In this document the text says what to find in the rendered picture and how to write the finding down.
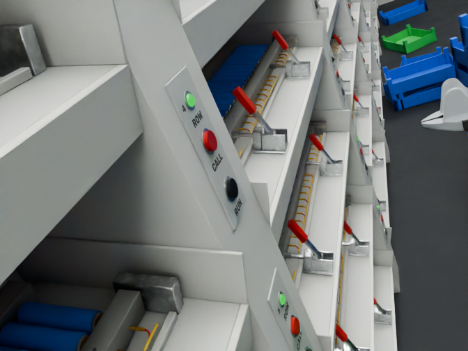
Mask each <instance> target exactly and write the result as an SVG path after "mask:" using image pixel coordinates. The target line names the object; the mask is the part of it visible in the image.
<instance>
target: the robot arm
mask: <svg viewBox="0 0 468 351"><path fill-rule="evenodd" d="M421 124H422V126H423V127H425V128H430V129H434V130H447V131H463V130H464V131H466V132H467V131H468V88H467V87H465V86H464V85H463V84H462V83H461V82H460V81H459V80H458V79H456V78H451V79H447V80H446V81H445V82H444V83H443V84H442V91H441V104H440V110H439V111H437V112H435V113H433V114H431V115H429V116H428V117H427V118H424V119H423V120H422V121H421Z"/></svg>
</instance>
